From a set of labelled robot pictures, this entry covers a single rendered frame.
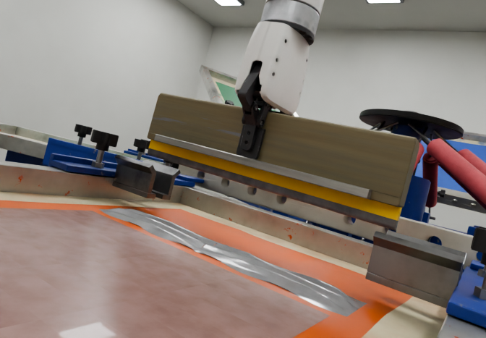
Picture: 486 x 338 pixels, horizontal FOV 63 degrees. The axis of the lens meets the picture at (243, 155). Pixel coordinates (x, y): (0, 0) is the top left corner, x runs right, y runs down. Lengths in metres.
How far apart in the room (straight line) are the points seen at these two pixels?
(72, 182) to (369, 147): 0.43
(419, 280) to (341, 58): 4.83
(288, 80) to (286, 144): 0.09
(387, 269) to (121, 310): 0.28
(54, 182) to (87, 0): 4.38
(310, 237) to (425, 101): 4.20
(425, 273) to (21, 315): 0.35
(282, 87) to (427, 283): 0.27
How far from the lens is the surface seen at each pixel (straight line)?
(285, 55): 0.51
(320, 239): 0.66
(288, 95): 0.53
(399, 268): 0.45
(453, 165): 1.13
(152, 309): 0.29
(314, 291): 0.41
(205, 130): 0.56
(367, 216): 0.45
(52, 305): 0.28
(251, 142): 0.49
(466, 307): 0.36
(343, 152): 0.46
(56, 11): 4.74
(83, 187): 0.66
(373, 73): 5.02
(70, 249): 0.39
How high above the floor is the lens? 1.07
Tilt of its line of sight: 1 degrees up
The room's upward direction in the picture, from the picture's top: 14 degrees clockwise
